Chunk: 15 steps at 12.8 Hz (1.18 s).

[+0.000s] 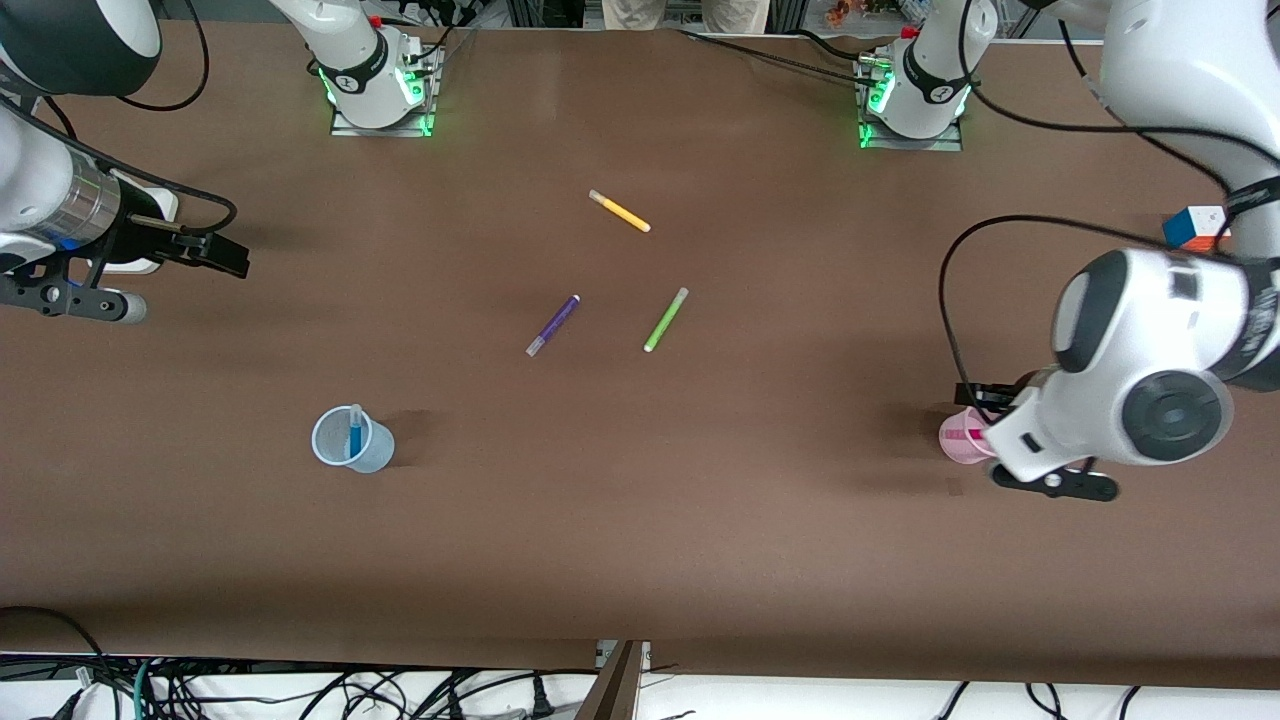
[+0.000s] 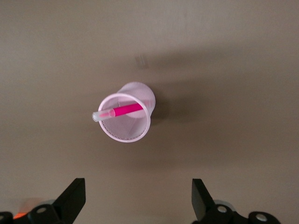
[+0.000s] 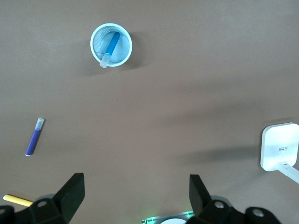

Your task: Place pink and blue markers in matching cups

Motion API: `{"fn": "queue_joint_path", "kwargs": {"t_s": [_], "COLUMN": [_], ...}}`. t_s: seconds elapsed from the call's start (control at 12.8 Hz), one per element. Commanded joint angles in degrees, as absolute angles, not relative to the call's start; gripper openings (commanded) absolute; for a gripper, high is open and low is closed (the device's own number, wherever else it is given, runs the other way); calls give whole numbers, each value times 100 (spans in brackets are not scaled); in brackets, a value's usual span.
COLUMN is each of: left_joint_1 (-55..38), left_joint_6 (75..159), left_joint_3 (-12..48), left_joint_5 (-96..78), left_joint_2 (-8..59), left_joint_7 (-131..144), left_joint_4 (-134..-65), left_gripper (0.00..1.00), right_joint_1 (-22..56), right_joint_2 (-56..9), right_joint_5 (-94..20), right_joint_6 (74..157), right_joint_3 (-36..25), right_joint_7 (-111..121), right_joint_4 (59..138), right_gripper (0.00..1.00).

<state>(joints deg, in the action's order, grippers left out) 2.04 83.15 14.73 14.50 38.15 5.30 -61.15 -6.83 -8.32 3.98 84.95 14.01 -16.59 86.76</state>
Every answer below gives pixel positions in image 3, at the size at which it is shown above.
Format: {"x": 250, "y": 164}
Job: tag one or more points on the white desk lamp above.
{"x": 278, "y": 142}

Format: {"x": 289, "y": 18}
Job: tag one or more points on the blue plastic cup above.
{"x": 95, "y": 49}

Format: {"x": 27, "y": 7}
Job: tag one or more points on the purple marker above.
{"x": 33, "y": 140}

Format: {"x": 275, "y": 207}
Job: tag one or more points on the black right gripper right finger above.
{"x": 210, "y": 212}

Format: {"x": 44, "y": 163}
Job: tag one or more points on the yellow marker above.
{"x": 17, "y": 200}

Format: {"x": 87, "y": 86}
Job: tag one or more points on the blue marker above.
{"x": 112, "y": 45}

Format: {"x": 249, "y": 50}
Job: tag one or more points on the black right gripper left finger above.
{"x": 60, "y": 205}

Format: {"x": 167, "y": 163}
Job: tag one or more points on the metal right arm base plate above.
{"x": 151, "y": 219}

